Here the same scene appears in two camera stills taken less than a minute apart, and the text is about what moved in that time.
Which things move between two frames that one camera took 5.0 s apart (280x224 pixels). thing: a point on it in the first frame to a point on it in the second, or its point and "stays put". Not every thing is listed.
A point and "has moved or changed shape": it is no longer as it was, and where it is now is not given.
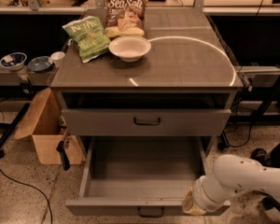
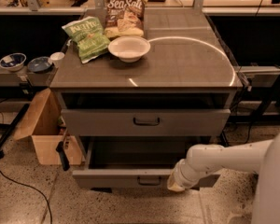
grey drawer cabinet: (183, 87) stays put
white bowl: (130, 49) stays put
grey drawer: (139, 175) has moved or changed shape
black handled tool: (61, 148) stays put
